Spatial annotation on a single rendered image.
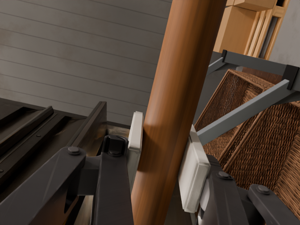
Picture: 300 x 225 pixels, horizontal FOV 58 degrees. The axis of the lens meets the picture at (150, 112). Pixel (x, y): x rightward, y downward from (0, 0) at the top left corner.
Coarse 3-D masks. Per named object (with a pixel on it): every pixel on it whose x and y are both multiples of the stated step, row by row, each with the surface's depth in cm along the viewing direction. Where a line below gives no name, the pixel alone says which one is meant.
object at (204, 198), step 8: (208, 160) 16; (216, 160) 16; (216, 168) 15; (208, 176) 14; (208, 184) 13; (208, 192) 13; (240, 192) 13; (200, 200) 14; (248, 200) 13; (248, 208) 13; (256, 208) 12; (248, 216) 13; (256, 216) 12; (256, 224) 13; (264, 224) 13
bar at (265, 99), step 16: (224, 64) 96; (240, 64) 95; (256, 64) 95; (272, 64) 95; (288, 80) 50; (256, 96) 52; (272, 96) 50; (288, 96) 51; (240, 112) 51; (256, 112) 51; (208, 128) 53; (224, 128) 52
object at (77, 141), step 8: (104, 104) 158; (96, 112) 141; (104, 112) 159; (96, 120) 135; (104, 120) 160; (88, 128) 118; (96, 128) 136; (104, 128) 161; (80, 136) 109; (88, 136) 118; (104, 136) 162; (72, 144) 101; (80, 144) 104; (88, 144) 118; (96, 144) 137; (88, 152) 119; (96, 152) 138; (64, 224) 87
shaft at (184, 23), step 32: (192, 0) 14; (224, 0) 15; (192, 32) 14; (160, 64) 16; (192, 64) 15; (160, 96) 16; (192, 96) 16; (160, 128) 16; (160, 160) 16; (160, 192) 17; (160, 224) 18
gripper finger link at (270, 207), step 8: (256, 184) 13; (248, 192) 13; (256, 192) 12; (264, 192) 12; (272, 192) 13; (256, 200) 12; (264, 200) 12; (272, 200) 12; (280, 200) 12; (264, 208) 11; (272, 208) 11; (280, 208) 12; (288, 208) 12; (264, 216) 11; (272, 216) 11; (280, 216) 11; (288, 216) 11; (272, 224) 11; (280, 224) 10; (288, 224) 11; (296, 224) 11
